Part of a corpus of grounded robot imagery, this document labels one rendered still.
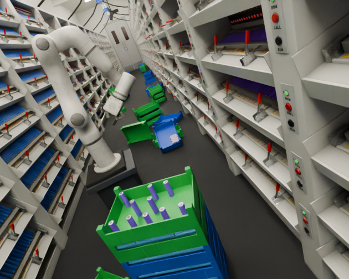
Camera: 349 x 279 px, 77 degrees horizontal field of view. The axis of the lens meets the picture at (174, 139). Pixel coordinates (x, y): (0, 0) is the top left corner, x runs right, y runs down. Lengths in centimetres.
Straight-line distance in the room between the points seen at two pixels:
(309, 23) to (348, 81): 13
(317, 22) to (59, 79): 115
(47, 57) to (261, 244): 131
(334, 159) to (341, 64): 20
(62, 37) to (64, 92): 27
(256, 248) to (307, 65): 80
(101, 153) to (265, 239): 100
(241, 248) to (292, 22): 89
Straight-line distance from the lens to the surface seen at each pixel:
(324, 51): 51
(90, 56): 136
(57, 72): 134
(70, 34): 135
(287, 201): 100
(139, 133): 247
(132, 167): 139
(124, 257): 81
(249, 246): 110
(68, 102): 133
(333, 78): 47
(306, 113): 54
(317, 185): 66
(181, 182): 81
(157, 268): 84
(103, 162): 145
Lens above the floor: 90
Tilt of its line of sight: 25 degrees down
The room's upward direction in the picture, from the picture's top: 23 degrees counter-clockwise
